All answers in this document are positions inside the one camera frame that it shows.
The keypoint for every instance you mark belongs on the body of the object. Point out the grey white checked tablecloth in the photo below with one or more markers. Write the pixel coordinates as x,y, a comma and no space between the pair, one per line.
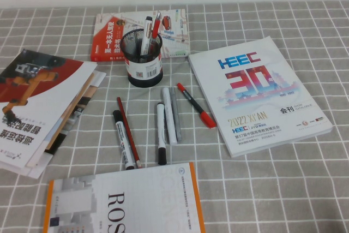
272,189

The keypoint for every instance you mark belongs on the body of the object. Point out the dark red pencil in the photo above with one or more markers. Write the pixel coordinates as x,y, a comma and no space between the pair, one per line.
131,140

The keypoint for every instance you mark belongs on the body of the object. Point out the silver grey pen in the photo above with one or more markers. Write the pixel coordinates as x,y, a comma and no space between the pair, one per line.
177,118

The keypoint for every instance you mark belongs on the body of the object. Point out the white ROS book orange spine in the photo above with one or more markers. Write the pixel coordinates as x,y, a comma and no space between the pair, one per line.
136,203

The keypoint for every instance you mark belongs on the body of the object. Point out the red gel pen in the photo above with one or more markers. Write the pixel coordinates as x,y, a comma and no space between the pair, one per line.
156,28

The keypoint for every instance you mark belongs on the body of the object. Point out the white brochure with brown photo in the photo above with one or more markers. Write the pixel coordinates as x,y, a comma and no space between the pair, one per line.
81,102

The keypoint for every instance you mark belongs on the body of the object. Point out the white HEEC catalogue book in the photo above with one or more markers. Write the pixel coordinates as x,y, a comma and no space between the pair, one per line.
253,94

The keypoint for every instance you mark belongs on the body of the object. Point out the white marker black cap plain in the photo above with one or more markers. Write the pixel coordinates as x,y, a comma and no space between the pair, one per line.
161,129
146,33

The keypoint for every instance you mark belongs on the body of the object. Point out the black pen with red caps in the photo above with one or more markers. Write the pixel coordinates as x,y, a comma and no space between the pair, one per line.
195,104

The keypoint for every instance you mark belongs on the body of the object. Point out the white pen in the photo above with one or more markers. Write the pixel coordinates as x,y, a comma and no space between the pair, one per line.
169,115

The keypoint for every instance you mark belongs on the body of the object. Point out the white marker with printed text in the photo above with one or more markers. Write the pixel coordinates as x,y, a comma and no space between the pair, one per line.
124,143

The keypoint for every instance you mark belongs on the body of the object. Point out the black mesh pen holder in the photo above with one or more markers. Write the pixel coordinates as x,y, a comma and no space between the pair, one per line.
144,70

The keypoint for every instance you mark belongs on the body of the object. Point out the red and white map book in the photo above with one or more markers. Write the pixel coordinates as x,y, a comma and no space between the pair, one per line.
109,36

